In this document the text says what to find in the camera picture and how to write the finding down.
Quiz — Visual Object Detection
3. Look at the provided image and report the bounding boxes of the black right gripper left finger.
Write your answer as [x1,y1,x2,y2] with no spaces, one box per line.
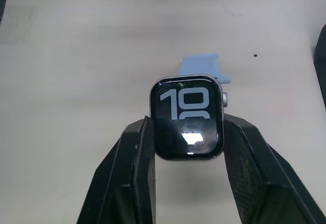
[76,115,157,224]

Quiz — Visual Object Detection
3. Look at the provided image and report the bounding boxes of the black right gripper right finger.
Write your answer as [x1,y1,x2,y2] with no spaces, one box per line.
[223,114,326,224]

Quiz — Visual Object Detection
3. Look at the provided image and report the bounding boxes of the smartwatch body with black screen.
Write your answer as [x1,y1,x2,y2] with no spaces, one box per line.
[149,74,229,162]

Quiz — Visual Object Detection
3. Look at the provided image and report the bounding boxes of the light blue watch strap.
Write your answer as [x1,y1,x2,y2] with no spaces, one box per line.
[178,52,232,85]

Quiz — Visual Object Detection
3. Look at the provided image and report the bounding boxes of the black slotted watch stand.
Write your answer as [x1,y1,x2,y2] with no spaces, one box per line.
[313,23,326,90]

